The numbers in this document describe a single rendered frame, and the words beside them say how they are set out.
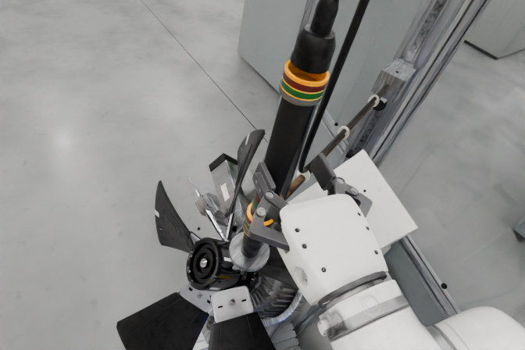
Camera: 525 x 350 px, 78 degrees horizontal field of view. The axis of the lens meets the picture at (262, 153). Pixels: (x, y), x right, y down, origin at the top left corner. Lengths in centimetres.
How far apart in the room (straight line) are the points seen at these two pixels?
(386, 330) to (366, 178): 65
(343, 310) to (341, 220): 9
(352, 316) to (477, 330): 10
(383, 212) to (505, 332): 58
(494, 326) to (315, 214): 17
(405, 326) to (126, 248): 201
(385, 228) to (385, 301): 56
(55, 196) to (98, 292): 76
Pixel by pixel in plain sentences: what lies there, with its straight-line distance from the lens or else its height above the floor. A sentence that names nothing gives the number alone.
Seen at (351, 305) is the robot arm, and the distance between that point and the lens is 33.
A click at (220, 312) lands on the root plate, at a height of 119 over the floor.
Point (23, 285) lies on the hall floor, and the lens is 229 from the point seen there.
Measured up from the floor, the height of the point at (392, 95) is 151.
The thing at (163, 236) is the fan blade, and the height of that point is 99.
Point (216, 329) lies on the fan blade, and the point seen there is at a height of 118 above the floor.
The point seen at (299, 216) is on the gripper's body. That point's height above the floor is 168.
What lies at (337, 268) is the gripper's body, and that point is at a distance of 34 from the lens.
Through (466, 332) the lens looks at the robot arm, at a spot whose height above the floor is 170.
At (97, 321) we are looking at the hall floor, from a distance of 210.
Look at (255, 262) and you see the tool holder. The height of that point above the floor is 145.
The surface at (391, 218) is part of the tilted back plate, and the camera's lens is 89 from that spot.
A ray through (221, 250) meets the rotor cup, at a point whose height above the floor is 127.
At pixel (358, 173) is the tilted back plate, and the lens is 95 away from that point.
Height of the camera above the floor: 196
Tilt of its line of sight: 45 degrees down
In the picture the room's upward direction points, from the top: 15 degrees clockwise
